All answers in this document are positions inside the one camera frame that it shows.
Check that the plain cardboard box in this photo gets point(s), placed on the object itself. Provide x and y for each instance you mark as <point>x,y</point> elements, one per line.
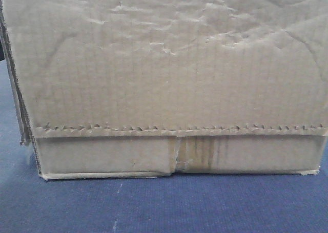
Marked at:
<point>148,88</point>

